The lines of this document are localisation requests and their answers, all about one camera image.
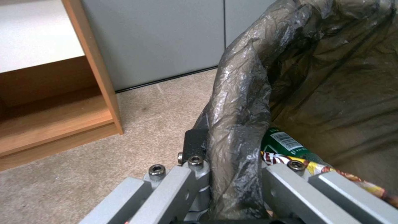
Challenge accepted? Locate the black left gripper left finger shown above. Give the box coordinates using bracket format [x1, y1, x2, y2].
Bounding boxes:
[78, 116, 213, 224]

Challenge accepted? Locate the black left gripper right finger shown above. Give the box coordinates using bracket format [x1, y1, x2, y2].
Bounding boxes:
[229, 126, 398, 224]

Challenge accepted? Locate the trash bin with grey bag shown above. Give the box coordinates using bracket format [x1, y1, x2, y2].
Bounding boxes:
[202, 0, 398, 222]

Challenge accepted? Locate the yellow brown snack wrapper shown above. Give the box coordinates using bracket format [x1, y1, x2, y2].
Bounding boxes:
[259, 150, 391, 201]

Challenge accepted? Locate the green can with barcode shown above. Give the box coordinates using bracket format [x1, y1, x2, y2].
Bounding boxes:
[260, 127, 308, 162]

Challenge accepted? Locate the grey partition panel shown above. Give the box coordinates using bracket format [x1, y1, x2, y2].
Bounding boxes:
[81, 0, 276, 94]

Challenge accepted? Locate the wooden desk cabinet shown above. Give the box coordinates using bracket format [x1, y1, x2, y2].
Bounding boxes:
[0, 0, 124, 172]

